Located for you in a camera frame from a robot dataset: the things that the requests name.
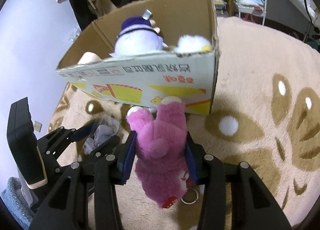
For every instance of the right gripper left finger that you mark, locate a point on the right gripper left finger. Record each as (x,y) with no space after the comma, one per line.
(63,202)

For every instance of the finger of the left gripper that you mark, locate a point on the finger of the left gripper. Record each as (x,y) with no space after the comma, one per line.
(59,139)
(97,149)

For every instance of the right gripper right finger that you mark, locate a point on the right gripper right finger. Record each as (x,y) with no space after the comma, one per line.
(253,205)

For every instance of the pink bear plush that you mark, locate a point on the pink bear plush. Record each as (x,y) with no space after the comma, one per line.
(161,166)

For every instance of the white pink marshmallow plush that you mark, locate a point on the white pink marshmallow plush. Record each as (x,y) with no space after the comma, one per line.
(89,57)

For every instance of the purple hat doll plush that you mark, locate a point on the purple hat doll plush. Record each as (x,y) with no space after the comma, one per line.
(137,37)

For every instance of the beige patterned carpet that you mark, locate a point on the beige patterned carpet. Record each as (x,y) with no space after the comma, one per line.
(265,112)

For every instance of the printed cardboard box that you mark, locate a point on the printed cardboard box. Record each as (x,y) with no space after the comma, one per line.
(146,79)

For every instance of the white fluffy plush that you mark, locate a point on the white fluffy plush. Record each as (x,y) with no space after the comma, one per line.
(191,44)

